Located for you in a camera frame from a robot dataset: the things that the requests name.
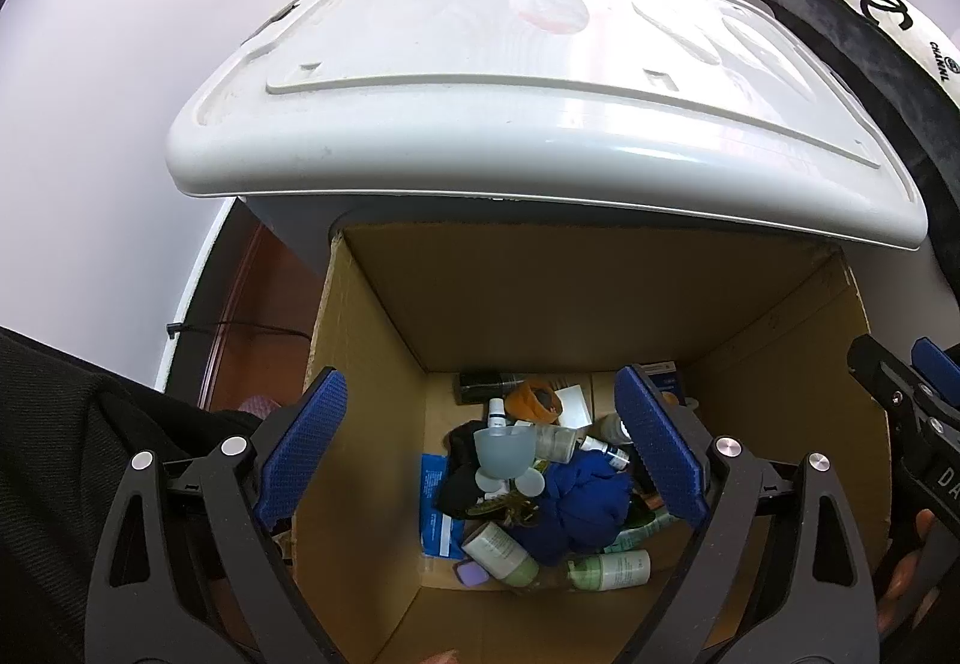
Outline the blue foil packet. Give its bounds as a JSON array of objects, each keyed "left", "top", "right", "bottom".
[{"left": 418, "top": 452, "right": 475, "bottom": 558}]

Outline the black cable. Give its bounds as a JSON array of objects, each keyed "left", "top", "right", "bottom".
[{"left": 163, "top": 322, "right": 312, "bottom": 339}]

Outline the clear pale green bottle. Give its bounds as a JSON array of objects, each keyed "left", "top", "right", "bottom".
[{"left": 534, "top": 424, "right": 587, "bottom": 464}]

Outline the blue cloth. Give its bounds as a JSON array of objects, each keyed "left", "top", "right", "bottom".
[{"left": 514, "top": 450, "right": 636, "bottom": 567}]

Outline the brown cardboard box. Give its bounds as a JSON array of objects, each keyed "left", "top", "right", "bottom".
[{"left": 289, "top": 221, "right": 895, "bottom": 664}]

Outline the blue white medicine box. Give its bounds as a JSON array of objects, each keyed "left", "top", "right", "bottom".
[{"left": 643, "top": 360, "right": 685, "bottom": 406}]

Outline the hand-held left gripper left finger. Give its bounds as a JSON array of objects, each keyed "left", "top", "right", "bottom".
[{"left": 84, "top": 366, "right": 350, "bottom": 664}]

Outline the grey plastic bin lid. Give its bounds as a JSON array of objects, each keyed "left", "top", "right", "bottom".
[{"left": 166, "top": 0, "right": 931, "bottom": 253}]

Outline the small white spray bottle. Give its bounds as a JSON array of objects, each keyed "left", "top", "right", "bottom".
[{"left": 581, "top": 435, "right": 631, "bottom": 470}]

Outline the black sock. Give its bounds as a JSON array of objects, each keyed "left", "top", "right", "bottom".
[{"left": 436, "top": 420, "right": 497, "bottom": 522}]

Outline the clear measuring cup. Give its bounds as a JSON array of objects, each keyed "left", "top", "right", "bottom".
[{"left": 472, "top": 422, "right": 536, "bottom": 494}]

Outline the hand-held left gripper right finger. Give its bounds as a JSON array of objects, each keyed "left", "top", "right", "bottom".
[{"left": 613, "top": 364, "right": 880, "bottom": 664}]

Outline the pale green labelled bottle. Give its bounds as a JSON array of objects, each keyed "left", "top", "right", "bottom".
[{"left": 565, "top": 549, "right": 653, "bottom": 595}]

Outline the dark green bottle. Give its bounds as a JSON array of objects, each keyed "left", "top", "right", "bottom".
[{"left": 598, "top": 411, "right": 637, "bottom": 447}]

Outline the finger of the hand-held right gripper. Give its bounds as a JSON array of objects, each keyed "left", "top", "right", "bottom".
[
  {"left": 847, "top": 334, "right": 929, "bottom": 429},
  {"left": 911, "top": 337, "right": 960, "bottom": 411}
]

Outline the person's black clothing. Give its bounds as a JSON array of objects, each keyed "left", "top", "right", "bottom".
[{"left": 0, "top": 326, "right": 301, "bottom": 664}]

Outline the teal cosmetic tube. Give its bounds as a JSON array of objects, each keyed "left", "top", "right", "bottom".
[{"left": 602, "top": 508, "right": 682, "bottom": 555}]

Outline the person's right hand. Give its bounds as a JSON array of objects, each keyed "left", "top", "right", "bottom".
[{"left": 874, "top": 508, "right": 940, "bottom": 635}]

